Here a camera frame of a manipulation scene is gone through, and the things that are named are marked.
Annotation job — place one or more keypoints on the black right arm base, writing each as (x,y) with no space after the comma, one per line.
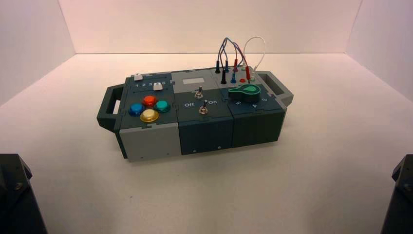
(400,203)

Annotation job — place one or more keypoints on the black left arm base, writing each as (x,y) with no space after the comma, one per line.
(16,200)

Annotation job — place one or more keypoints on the small grey display window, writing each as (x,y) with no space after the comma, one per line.
(193,81)

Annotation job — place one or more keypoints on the green rotary knob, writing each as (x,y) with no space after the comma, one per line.
(244,93)

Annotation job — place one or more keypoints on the green push button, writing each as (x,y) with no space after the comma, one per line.
(162,106)

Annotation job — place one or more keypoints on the yellow push button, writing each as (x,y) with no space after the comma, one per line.
(149,115)

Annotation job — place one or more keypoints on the white slider knob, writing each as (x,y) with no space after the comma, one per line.
(138,77)
(157,86)

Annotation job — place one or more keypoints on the red push button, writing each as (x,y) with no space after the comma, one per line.
(149,100)

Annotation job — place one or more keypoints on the dark teal grey control box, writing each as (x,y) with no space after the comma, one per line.
(148,142)

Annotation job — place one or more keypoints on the blue push button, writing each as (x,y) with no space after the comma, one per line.
(136,109)

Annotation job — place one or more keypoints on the metal toggle switch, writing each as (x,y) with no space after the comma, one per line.
(203,110)
(198,94)

